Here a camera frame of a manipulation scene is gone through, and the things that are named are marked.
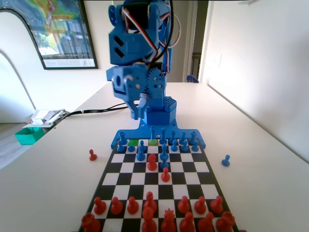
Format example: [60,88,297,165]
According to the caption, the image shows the red chess bishop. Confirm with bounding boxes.
[143,191,158,213]
[179,211,196,232]

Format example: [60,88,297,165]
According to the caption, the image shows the black servo cable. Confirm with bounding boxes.
[144,0,175,67]

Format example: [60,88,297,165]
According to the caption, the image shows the black table cable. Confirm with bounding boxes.
[61,106,128,120]
[61,102,128,120]

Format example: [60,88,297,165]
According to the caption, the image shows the dark railing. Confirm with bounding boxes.
[192,52,202,78]

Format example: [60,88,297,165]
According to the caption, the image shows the blue base plate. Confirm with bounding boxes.
[110,120,208,150]

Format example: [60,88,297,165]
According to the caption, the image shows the white light switch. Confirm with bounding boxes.
[213,54,223,71]

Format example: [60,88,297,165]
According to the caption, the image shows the framed map poster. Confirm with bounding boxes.
[24,0,99,71]

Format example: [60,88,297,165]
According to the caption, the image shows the blue chess queen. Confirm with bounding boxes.
[160,127,168,145]

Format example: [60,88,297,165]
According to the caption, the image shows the red chess queen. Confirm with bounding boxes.
[160,209,177,232]

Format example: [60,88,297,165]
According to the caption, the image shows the white red servo wires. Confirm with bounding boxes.
[122,7,182,53]

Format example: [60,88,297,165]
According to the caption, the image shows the crumpled silver wrappers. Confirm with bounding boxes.
[30,109,67,126]

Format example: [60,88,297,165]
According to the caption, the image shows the red chess rook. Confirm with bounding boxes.
[81,212,101,232]
[215,211,236,232]

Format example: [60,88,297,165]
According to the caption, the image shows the white arched panel dark rim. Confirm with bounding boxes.
[0,8,37,124]

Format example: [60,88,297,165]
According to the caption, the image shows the green plastic box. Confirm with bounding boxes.
[14,127,46,146]

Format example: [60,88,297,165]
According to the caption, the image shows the black white chessboard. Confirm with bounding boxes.
[77,137,239,232]

